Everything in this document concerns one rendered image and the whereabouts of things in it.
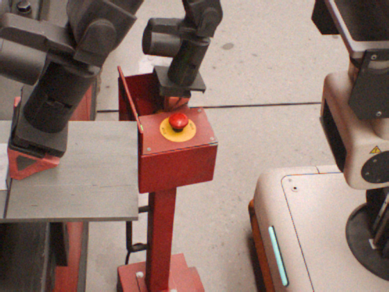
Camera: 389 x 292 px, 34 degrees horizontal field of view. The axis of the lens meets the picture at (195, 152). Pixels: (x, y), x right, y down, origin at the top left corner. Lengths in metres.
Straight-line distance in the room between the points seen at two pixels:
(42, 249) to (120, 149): 0.19
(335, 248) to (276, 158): 0.65
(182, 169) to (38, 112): 0.53
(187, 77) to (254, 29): 1.63
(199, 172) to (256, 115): 1.19
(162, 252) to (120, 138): 0.73
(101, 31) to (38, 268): 0.39
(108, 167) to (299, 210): 1.00
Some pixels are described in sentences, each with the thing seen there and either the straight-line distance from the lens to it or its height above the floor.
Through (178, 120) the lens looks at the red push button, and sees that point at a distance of 1.24.
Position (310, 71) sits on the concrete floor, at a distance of 2.72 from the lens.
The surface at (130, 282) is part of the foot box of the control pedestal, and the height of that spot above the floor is 0.12.
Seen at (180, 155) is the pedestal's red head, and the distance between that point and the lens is 1.24.
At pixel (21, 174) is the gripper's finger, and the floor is 1.02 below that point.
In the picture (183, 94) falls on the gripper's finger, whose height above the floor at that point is 0.81.
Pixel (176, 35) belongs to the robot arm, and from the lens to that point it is 1.23.
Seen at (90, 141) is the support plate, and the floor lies 1.00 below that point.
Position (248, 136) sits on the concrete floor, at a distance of 2.38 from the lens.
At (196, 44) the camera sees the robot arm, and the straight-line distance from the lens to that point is 1.23.
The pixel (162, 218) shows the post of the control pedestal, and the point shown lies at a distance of 1.51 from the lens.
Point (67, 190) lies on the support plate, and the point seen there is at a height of 1.00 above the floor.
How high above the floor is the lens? 1.67
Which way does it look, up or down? 47 degrees down
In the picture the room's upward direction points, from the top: 6 degrees clockwise
